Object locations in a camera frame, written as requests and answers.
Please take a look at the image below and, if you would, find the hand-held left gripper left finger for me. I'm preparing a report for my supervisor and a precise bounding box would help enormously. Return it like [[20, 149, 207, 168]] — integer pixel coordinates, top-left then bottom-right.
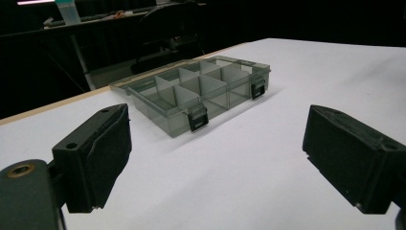
[[52, 103, 133, 214]]

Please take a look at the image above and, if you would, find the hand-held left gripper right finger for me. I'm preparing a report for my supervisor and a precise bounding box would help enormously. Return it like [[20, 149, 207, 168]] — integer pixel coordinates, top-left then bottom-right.
[[302, 103, 406, 215]]

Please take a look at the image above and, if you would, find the clear grey compartment organizer box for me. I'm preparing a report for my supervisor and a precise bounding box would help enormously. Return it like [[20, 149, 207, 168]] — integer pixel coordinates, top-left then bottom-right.
[[108, 55, 272, 139]]

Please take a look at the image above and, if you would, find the dark desk with metal leg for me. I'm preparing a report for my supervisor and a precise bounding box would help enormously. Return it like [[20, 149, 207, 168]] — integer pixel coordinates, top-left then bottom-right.
[[0, 3, 180, 120]]

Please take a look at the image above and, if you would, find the black office chair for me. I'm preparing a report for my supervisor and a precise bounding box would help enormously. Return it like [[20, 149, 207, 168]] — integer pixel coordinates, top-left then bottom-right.
[[129, 0, 205, 75]]

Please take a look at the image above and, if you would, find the pale translucent bottle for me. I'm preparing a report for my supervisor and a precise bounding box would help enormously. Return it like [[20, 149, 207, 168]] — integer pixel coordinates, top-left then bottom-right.
[[55, 0, 82, 27]]

